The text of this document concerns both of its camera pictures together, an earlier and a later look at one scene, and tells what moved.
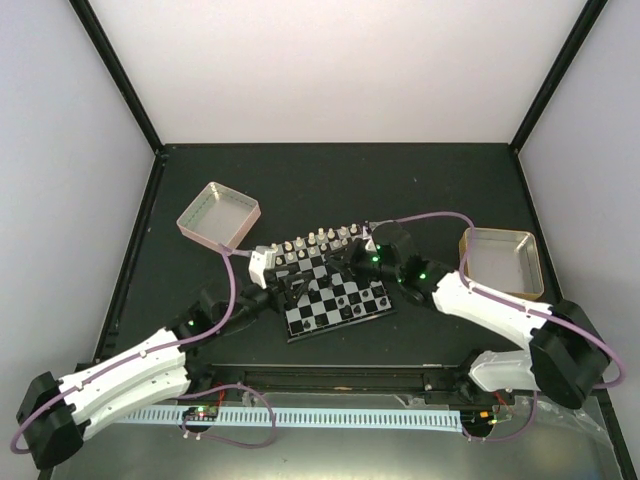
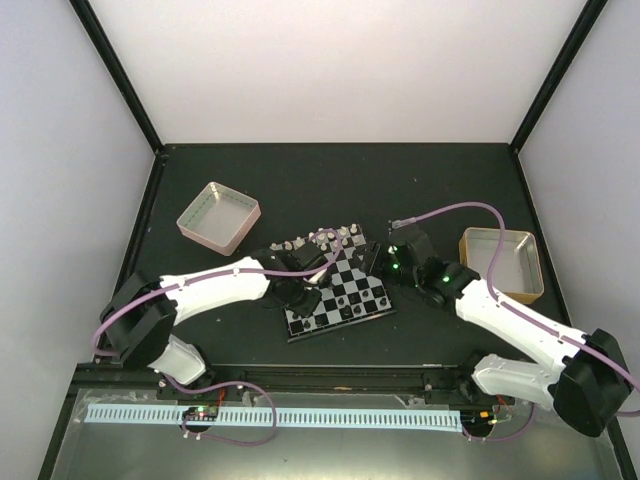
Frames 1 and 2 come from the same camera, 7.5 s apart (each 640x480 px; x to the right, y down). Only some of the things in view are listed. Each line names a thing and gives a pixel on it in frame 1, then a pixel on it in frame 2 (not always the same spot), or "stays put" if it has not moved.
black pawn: (346, 312) stays put
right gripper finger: (340, 264) -> (371, 256)
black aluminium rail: (428, 383) stays put
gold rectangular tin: (504, 260) stays put
